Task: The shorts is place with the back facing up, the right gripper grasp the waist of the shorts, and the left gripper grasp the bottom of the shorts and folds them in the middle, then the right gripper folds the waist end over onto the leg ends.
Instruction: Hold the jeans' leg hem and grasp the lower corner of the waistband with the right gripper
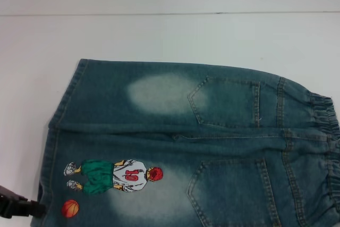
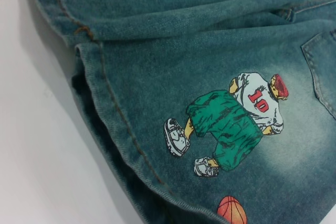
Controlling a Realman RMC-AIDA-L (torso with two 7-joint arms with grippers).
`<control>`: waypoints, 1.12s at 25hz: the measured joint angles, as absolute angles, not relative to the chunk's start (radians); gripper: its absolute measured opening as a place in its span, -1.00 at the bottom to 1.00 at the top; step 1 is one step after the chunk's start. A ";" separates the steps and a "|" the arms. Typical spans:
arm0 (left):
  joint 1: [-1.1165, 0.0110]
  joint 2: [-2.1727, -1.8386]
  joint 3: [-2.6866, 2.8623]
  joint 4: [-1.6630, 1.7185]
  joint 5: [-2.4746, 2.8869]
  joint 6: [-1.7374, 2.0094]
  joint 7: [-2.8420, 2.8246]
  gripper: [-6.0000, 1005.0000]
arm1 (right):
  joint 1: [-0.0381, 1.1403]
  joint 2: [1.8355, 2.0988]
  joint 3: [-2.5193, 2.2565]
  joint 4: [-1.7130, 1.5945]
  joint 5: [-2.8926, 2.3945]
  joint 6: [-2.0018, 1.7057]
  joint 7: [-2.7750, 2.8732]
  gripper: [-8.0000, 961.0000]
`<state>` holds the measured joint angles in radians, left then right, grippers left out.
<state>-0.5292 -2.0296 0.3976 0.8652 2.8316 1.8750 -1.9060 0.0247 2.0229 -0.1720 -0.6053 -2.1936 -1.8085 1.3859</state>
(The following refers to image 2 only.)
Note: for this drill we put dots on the blue denim shorts basketball print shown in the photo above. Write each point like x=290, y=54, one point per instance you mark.
x=199, y=51

